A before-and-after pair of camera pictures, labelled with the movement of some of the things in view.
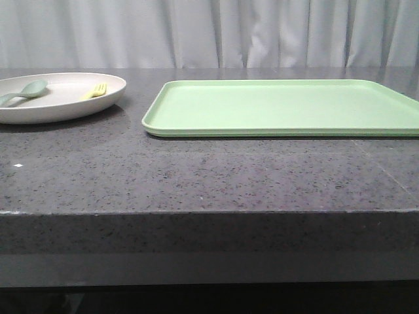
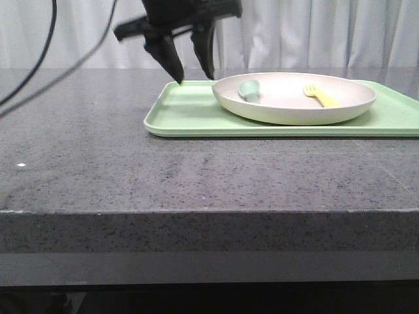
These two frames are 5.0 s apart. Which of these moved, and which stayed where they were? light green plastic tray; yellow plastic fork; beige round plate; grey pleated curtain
Moved: yellow plastic fork; beige round plate
Stayed: grey pleated curtain; light green plastic tray
